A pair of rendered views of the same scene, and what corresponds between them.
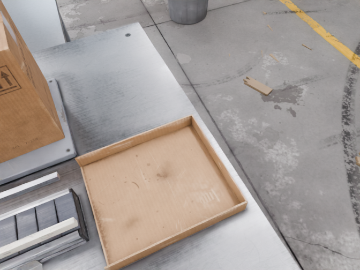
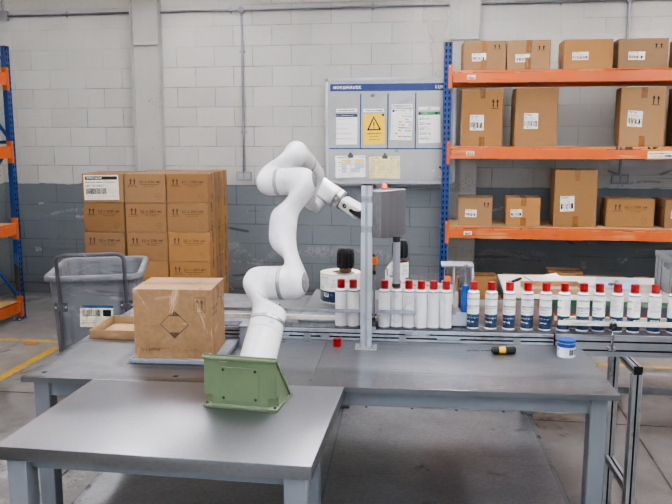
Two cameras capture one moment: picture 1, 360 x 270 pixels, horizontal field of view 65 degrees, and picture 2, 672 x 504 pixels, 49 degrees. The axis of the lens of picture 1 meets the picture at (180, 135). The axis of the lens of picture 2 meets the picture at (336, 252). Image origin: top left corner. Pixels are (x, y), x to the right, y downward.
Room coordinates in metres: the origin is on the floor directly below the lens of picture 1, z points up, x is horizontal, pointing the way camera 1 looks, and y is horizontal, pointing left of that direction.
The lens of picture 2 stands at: (2.76, 2.28, 1.68)
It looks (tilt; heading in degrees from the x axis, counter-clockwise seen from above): 9 degrees down; 206
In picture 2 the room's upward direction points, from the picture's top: straight up
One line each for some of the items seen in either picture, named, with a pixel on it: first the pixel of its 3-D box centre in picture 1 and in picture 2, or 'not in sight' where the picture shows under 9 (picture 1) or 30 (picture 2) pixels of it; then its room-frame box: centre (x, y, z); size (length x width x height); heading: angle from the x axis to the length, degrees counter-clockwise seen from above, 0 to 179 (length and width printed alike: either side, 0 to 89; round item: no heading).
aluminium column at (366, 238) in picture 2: not in sight; (366, 266); (0.06, 1.08, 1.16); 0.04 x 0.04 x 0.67; 21
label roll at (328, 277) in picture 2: not in sight; (340, 285); (-0.50, 0.69, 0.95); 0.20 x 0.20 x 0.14
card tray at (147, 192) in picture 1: (156, 182); (134, 327); (0.29, 0.06, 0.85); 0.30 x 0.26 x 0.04; 111
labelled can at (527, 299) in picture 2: not in sight; (527, 306); (-0.32, 1.66, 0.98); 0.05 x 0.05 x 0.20
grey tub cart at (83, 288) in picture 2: not in sight; (101, 310); (-1.08, -1.46, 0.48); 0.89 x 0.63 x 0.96; 37
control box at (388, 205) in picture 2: not in sight; (383, 212); (-0.02, 1.12, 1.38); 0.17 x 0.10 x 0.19; 166
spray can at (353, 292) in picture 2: not in sight; (353, 303); (-0.05, 0.97, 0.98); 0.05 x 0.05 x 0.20
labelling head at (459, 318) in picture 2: not in sight; (456, 293); (-0.30, 1.35, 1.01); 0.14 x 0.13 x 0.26; 111
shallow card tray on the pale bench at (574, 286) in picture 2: not in sight; (553, 287); (-1.61, 1.54, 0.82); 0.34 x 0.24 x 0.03; 114
